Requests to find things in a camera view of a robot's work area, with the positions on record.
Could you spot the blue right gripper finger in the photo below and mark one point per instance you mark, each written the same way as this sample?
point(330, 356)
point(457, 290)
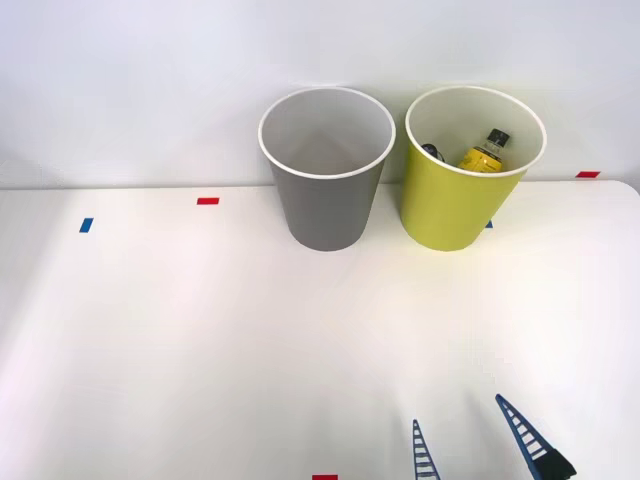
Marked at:
point(424, 457)
point(547, 462)

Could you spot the yellow-green plastic waste bin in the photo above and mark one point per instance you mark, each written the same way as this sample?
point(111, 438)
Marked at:
point(445, 205)

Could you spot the grey plastic waste bin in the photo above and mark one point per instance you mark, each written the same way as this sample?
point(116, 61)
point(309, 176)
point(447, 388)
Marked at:
point(325, 210)

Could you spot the yellow bottle with black cap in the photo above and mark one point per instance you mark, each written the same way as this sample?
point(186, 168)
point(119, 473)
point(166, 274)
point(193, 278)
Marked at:
point(482, 159)

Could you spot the black can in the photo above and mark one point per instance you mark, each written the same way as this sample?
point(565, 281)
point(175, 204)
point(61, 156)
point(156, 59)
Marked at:
point(430, 149)

